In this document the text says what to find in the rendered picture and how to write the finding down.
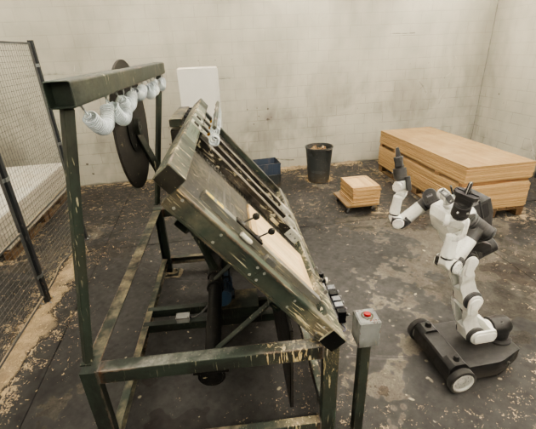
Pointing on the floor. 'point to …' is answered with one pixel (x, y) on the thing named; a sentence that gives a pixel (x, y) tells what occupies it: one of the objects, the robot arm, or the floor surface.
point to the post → (360, 386)
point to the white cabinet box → (199, 86)
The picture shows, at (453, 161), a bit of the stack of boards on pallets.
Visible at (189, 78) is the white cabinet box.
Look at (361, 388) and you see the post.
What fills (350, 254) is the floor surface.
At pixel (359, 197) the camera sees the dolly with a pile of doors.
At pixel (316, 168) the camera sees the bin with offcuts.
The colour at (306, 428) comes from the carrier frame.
